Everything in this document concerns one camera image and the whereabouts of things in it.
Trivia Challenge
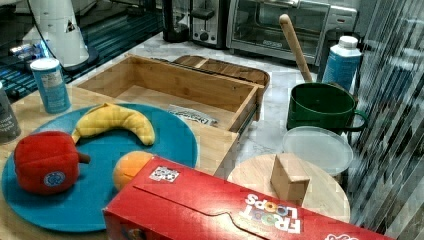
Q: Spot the green pot with wooden handle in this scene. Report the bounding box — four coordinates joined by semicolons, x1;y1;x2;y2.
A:
279;14;369;134

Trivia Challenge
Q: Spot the yellow plush banana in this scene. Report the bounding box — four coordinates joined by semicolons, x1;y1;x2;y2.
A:
71;103;155;146

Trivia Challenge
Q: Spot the silver toaster oven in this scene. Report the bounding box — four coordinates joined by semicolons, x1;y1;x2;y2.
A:
226;0;360;65

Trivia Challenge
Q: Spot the wooden drawer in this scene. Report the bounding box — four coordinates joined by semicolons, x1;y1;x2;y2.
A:
78;54;268;132

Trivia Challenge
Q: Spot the round wooden lid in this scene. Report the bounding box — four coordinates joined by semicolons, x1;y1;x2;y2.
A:
227;153;350;223

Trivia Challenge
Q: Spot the dark wooden tray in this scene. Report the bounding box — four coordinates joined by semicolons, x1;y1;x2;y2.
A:
174;55;270;87

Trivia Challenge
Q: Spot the black coffee maker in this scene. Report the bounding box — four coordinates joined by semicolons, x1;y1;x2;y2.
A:
162;0;190;43

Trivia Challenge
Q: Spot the blue bottle white cap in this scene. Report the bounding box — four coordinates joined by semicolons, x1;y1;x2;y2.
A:
322;36;362;91

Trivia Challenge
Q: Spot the orange plush fruit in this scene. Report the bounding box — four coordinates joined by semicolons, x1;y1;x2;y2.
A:
112;151;153;191

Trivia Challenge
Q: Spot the paper label in drawer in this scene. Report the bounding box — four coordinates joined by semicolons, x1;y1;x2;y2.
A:
167;104;218;126

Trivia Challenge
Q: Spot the red plush apple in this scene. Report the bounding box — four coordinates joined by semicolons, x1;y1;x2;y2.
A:
14;131;91;195

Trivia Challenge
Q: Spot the blue canister white lid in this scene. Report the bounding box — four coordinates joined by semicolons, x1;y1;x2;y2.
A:
30;58;71;114

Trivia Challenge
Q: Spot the grey canister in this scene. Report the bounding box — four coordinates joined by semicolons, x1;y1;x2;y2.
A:
0;83;21;144

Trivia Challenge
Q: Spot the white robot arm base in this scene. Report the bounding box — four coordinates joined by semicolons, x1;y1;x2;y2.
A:
23;0;98;71

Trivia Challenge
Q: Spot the red Froot Loops box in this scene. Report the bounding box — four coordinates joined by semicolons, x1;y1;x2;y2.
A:
103;157;393;240

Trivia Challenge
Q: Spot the translucent round plastic lid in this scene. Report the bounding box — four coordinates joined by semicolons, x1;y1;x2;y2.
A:
282;126;353;176

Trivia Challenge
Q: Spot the silver toaster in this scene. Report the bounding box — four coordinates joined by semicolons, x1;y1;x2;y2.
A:
190;0;231;49

